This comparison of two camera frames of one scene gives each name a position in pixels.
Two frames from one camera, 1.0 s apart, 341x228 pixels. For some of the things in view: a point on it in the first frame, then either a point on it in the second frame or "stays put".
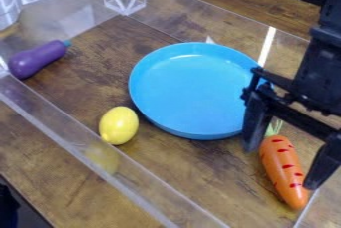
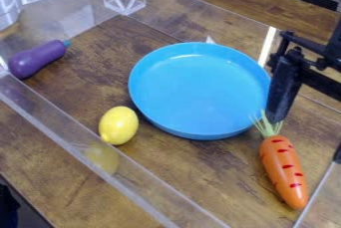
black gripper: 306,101 → 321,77
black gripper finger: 326,159 → 337,154
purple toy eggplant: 27,62 stays put
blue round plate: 186,89 stays put
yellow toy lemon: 118,124 stays put
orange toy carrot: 284,168 stays put
